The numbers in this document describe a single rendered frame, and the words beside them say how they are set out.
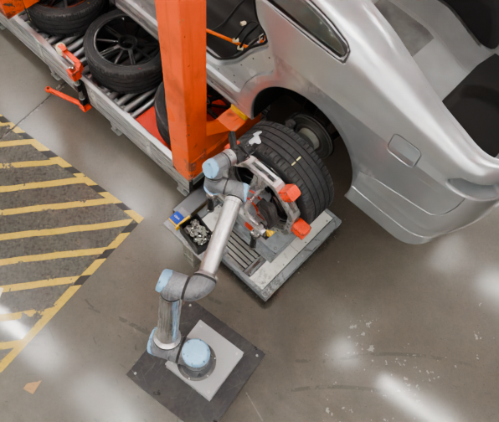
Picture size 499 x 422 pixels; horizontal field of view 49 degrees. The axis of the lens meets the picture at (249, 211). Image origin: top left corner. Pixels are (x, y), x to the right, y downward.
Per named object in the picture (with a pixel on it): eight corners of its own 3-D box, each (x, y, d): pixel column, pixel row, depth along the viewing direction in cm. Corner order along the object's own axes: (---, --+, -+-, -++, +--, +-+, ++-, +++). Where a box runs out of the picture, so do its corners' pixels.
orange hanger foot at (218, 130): (260, 122, 384) (264, 91, 353) (207, 168, 365) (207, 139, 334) (243, 108, 388) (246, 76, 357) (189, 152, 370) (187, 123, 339)
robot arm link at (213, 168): (199, 172, 278) (201, 158, 270) (217, 162, 285) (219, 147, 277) (212, 183, 274) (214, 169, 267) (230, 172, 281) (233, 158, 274)
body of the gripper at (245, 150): (251, 156, 291) (234, 167, 284) (240, 145, 292) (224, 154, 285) (256, 149, 284) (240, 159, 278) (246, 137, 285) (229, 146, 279)
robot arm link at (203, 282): (207, 305, 253) (251, 180, 280) (181, 296, 254) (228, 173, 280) (207, 311, 263) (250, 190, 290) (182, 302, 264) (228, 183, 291)
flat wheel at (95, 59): (73, 78, 421) (66, 57, 399) (112, 19, 449) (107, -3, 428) (152, 106, 414) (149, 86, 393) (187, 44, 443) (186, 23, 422)
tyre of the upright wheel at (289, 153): (352, 213, 320) (303, 119, 291) (326, 240, 311) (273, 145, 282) (283, 200, 374) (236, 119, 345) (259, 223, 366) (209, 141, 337)
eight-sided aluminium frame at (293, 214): (291, 239, 341) (306, 199, 292) (285, 246, 338) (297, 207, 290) (228, 184, 355) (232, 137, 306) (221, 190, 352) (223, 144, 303)
